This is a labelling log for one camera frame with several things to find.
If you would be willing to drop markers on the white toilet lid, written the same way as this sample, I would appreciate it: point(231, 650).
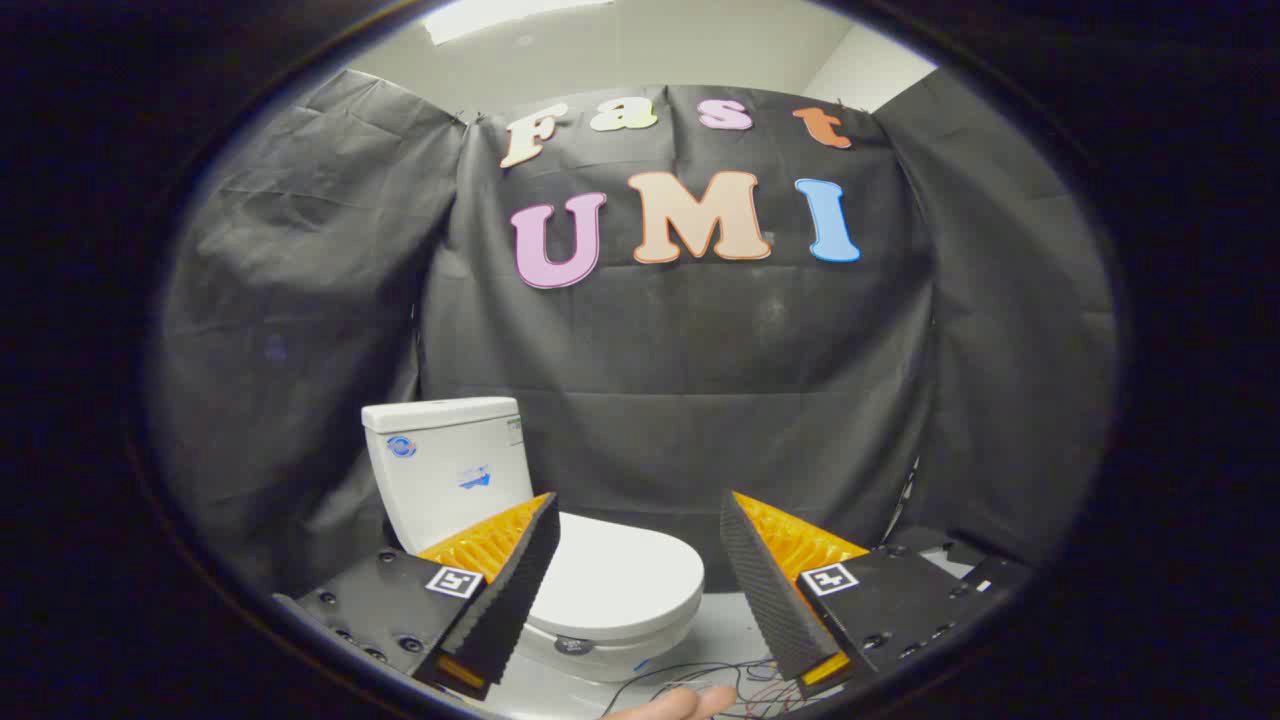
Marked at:
point(620, 575)

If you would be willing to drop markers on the white ceramic toilet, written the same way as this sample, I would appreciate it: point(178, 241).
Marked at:
point(440, 480)

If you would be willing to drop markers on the black backdrop cloth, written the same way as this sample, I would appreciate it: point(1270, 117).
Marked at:
point(700, 380)

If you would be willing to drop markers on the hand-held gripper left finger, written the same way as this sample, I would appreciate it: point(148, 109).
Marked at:
point(515, 600)

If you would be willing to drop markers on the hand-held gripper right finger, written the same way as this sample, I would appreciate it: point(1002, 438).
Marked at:
point(765, 600)

